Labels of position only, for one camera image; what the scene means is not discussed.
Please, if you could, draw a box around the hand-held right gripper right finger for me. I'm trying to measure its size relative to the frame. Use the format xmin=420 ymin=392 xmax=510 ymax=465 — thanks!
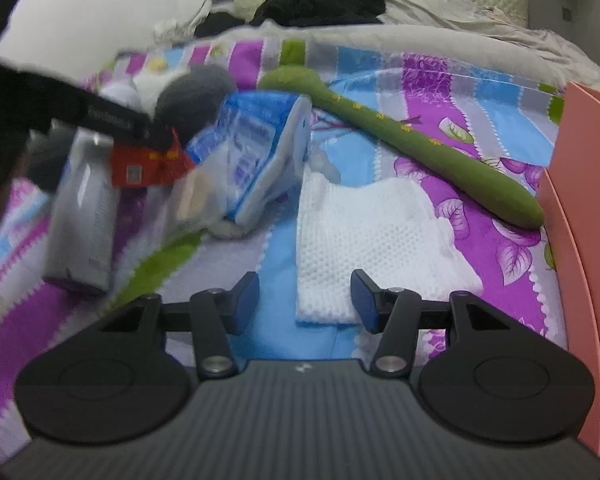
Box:
xmin=350 ymin=269 xmax=507 ymax=377

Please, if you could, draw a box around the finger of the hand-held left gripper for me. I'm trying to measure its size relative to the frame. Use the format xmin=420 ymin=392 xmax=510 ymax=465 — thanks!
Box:
xmin=132 ymin=114 xmax=177 ymax=155

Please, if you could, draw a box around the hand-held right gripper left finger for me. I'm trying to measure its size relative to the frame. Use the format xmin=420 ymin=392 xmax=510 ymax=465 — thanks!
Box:
xmin=99 ymin=271 xmax=261 ymax=379

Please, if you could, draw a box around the red snack packet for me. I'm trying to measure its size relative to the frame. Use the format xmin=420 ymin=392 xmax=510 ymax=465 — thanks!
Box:
xmin=109 ymin=127 xmax=197 ymax=190

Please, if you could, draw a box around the white towel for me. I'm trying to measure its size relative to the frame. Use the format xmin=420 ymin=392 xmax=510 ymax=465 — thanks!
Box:
xmin=295 ymin=165 xmax=484 ymax=326

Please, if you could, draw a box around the blue tissue pack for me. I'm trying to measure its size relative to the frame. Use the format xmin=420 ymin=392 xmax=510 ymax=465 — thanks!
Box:
xmin=185 ymin=91 xmax=314 ymax=226

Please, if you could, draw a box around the orange cardboard box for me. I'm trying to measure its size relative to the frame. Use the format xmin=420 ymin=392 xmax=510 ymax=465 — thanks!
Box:
xmin=536 ymin=81 xmax=600 ymax=467

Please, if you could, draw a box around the striped floral bedsheet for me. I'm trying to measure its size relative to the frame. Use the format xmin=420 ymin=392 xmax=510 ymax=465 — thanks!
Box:
xmin=0 ymin=37 xmax=567 ymax=461

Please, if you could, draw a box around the grey and white plush toy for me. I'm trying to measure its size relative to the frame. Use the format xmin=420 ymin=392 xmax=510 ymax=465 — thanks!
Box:
xmin=27 ymin=65 xmax=237 ymax=193

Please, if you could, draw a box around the white crumpled cloth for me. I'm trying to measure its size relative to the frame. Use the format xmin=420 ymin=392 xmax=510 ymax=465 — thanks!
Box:
xmin=152 ymin=17 xmax=196 ymax=44

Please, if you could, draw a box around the white spray can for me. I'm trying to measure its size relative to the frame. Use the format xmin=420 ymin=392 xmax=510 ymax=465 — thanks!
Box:
xmin=42 ymin=85 xmax=131 ymax=295

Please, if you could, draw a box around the dark clothes bundle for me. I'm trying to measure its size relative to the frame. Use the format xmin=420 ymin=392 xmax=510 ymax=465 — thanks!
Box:
xmin=195 ymin=7 xmax=249 ymax=39

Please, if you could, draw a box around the green plush massage stick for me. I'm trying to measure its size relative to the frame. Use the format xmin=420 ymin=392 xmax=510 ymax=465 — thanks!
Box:
xmin=257 ymin=65 xmax=546 ymax=234

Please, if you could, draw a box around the black clothing pile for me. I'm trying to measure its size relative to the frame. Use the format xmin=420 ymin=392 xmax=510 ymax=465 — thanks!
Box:
xmin=250 ymin=0 xmax=387 ymax=29

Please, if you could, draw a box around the grey duvet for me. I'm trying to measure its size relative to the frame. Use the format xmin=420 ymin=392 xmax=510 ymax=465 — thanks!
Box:
xmin=195 ymin=0 xmax=600 ymax=92

